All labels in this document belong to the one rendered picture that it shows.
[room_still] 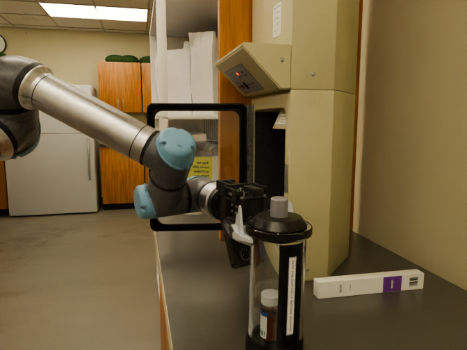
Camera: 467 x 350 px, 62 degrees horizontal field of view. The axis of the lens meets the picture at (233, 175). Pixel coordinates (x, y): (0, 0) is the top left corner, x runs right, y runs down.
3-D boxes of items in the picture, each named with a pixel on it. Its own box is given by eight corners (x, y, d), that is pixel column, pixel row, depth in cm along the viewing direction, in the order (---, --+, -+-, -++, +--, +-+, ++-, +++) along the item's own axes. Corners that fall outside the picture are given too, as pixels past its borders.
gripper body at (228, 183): (235, 190, 68) (206, 180, 78) (234, 238, 69) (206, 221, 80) (272, 187, 72) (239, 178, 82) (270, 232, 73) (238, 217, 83)
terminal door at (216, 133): (246, 229, 125) (247, 103, 119) (150, 231, 122) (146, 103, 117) (246, 228, 125) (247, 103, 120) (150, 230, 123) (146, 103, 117)
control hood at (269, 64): (251, 96, 120) (251, 63, 119) (290, 89, 89) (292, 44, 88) (215, 96, 118) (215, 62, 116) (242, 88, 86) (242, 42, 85)
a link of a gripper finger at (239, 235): (234, 212, 60) (231, 199, 69) (233, 249, 61) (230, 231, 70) (254, 212, 60) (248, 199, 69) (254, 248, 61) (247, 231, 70)
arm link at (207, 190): (198, 217, 84) (231, 213, 87) (207, 223, 80) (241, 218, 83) (198, 183, 82) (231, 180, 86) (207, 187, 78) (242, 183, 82)
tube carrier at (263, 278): (320, 351, 65) (326, 227, 62) (268, 372, 60) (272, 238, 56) (279, 321, 74) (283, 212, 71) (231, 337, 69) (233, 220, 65)
